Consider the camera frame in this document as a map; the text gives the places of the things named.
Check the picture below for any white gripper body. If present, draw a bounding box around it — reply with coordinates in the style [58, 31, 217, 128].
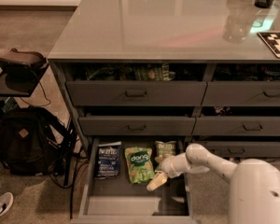
[161, 153, 190, 178]

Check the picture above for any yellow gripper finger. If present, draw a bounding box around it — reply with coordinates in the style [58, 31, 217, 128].
[147, 172, 168, 191]

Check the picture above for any green Kettle jalapeno chip bag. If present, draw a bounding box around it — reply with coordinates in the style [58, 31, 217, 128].
[155, 141, 176, 172]

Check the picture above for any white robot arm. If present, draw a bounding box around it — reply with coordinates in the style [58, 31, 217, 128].
[147, 143, 280, 224]

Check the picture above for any green Dang chip bag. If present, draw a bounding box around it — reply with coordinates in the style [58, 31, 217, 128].
[124, 147, 154, 184]

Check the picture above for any bottom right drawer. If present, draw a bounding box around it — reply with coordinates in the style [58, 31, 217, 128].
[203, 141, 280, 158]

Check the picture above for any middle right drawer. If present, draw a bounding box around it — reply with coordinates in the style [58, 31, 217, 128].
[192, 117, 280, 136]

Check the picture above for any blue Kettle chip bag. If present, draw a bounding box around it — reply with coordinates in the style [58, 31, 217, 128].
[95, 142, 121, 179]

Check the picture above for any open bottom left drawer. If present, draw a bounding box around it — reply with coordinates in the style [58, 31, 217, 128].
[71, 138, 198, 224]

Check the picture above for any top right drawer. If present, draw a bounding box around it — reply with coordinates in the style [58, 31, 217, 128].
[202, 81, 280, 107]

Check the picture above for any middle left drawer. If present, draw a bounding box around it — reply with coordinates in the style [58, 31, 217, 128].
[78, 116, 195, 136]

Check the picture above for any green chip bag in top drawer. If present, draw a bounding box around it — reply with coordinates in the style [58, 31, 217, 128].
[133, 63, 175, 81]

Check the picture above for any grey drawer cabinet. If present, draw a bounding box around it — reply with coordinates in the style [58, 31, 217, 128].
[47, 0, 280, 224]

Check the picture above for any top left drawer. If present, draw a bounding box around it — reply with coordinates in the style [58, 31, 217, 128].
[65, 80, 206, 106]

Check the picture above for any black backpack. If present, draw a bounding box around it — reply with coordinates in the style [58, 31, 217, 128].
[0, 106, 69, 175]

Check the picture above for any checkered marker board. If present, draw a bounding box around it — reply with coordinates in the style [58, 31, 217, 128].
[258, 31, 280, 59]

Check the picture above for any white sneaker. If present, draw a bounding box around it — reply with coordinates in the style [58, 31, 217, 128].
[0, 192, 14, 217]

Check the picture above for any black device on side table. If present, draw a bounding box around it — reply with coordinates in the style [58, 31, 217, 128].
[0, 48, 47, 77]

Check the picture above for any black cable on floor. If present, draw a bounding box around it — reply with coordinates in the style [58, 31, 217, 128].
[46, 147, 90, 221]

